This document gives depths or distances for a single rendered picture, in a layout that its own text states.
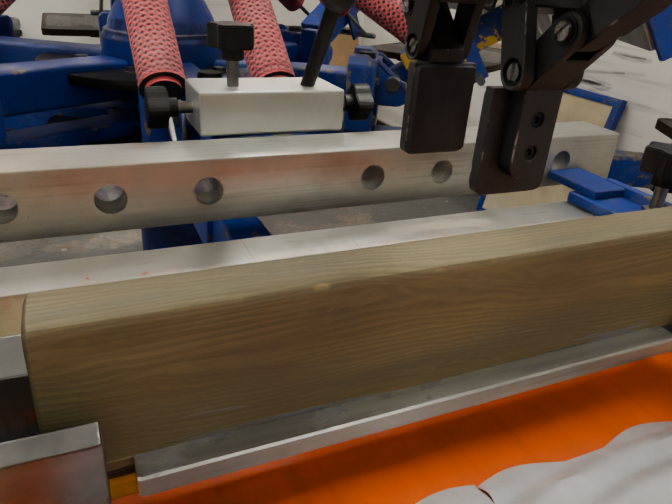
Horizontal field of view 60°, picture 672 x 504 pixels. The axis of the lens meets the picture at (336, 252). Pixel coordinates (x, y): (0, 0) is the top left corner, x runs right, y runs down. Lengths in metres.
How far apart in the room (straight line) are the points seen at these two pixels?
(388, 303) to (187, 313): 0.08
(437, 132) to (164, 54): 0.43
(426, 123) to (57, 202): 0.26
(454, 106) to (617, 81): 2.59
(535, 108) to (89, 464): 0.20
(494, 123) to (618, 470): 0.19
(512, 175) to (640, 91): 2.56
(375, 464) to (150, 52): 0.49
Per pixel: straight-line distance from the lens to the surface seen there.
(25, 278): 0.40
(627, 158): 1.05
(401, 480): 0.30
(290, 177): 0.46
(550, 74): 0.21
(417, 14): 0.27
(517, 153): 0.22
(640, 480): 0.33
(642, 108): 2.77
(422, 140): 0.27
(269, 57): 0.68
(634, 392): 0.40
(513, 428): 0.34
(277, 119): 0.50
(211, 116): 0.48
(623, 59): 2.85
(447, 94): 0.27
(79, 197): 0.43
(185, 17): 0.98
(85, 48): 1.08
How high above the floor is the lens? 1.17
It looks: 27 degrees down
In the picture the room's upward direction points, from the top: 4 degrees clockwise
